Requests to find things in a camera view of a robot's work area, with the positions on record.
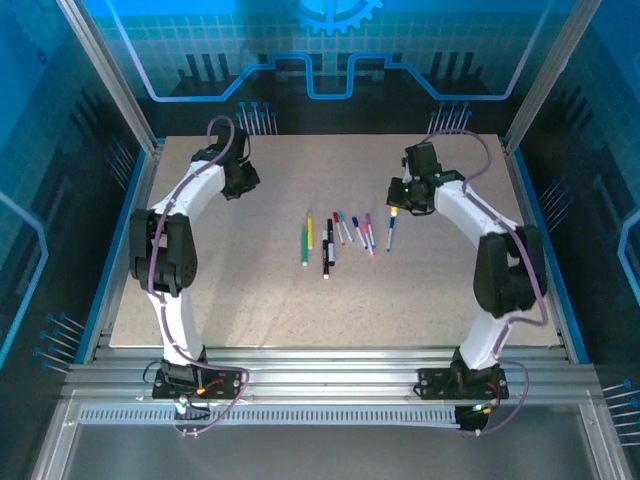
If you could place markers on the purple capped white pen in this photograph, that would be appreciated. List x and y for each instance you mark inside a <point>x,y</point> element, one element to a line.
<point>369,222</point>

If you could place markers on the pink capped white pen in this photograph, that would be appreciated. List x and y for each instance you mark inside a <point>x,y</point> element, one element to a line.
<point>366,237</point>

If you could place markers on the dark blue capped white pen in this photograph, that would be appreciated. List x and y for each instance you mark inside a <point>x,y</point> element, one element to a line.
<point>358,231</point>

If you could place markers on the red capped white pen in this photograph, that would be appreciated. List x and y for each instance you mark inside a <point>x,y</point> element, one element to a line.
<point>338,227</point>

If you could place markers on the black whiteboard marker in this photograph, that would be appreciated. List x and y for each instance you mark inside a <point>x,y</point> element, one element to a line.
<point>325,260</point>
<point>331,240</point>

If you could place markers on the yellow highlighter pen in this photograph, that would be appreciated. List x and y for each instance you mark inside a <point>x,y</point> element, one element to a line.
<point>310,232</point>

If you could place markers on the green highlighter pen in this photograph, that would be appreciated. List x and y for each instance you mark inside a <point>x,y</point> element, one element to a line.
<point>304,247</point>

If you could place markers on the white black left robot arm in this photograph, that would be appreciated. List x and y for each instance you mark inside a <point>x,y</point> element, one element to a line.
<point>180,310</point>

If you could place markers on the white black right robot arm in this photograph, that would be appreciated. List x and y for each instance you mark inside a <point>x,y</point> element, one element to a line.
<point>480,345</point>

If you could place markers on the blue table edge trim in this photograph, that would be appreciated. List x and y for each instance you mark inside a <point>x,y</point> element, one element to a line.
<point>111,265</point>
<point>532,200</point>

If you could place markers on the aluminium mounting rails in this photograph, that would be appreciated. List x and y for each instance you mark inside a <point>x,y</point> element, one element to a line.
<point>325,370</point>

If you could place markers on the grey metal panel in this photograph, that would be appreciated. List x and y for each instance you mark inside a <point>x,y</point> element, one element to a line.
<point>325,455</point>

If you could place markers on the aluminium frame post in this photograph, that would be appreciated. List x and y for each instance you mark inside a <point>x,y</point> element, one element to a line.
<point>548,75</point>
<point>111,75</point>

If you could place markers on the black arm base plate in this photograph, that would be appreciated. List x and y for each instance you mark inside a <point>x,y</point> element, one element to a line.
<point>230,385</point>
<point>432,382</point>

